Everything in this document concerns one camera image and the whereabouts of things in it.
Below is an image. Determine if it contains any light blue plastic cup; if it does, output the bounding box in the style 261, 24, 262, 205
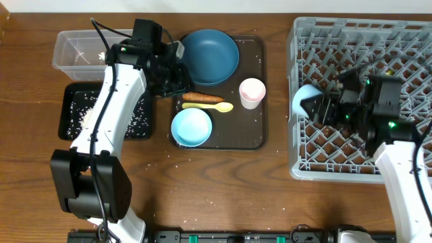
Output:
292, 84, 324, 118

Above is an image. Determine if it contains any light blue bowl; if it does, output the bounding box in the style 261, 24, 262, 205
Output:
171, 108, 213, 147

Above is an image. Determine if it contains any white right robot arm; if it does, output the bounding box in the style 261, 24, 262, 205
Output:
292, 67, 431, 242

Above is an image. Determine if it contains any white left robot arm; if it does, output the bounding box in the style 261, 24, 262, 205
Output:
50, 41, 192, 242

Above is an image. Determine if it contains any grey dishwasher rack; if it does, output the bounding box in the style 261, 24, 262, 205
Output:
287, 17, 431, 184

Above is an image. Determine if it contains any clear plastic waste bin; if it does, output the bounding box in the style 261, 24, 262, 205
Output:
52, 28, 136, 82

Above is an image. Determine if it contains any black food waste tray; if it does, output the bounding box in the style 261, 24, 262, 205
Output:
58, 82, 153, 141

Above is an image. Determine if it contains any orange carrot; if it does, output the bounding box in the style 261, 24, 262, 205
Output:
182, 92, 224, 103

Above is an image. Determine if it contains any dark blue plate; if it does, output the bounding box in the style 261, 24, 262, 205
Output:
182, 29, 240, 86

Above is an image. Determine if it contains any yellow plastic spoon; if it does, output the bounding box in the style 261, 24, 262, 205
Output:
182, 102, 234, 113

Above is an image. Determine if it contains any pink plastic cup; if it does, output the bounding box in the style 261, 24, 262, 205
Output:
239, 78, 266, 109

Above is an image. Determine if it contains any dark brown serving tray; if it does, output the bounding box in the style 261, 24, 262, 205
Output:
171, 34, 268, 151

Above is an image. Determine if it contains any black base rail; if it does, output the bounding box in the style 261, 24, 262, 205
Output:
66, 225, 399, 243

